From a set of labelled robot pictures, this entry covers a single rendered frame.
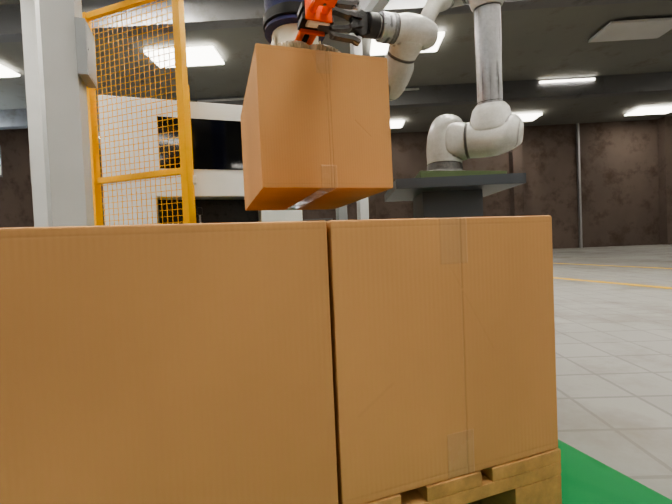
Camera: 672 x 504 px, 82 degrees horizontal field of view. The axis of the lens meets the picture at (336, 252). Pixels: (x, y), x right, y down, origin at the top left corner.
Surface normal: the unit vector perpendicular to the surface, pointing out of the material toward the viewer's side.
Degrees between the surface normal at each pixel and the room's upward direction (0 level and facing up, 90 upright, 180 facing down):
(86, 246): 90
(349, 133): 89
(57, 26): 90
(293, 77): 89
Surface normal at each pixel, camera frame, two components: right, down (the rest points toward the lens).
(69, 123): 0.33, 0.01
